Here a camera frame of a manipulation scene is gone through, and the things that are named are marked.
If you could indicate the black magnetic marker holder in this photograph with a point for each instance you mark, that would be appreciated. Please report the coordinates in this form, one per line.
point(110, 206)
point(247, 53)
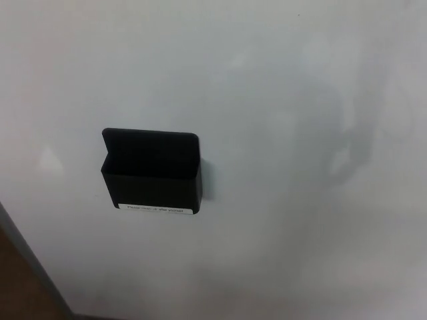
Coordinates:
point(150, 186)

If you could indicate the white whiteboard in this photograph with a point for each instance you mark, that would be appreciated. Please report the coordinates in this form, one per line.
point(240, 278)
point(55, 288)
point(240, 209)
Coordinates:
point(267, 133)

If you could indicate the grey whiteboard frame edge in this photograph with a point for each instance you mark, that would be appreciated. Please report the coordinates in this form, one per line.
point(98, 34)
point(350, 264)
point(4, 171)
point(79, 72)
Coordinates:
point(30, 260)

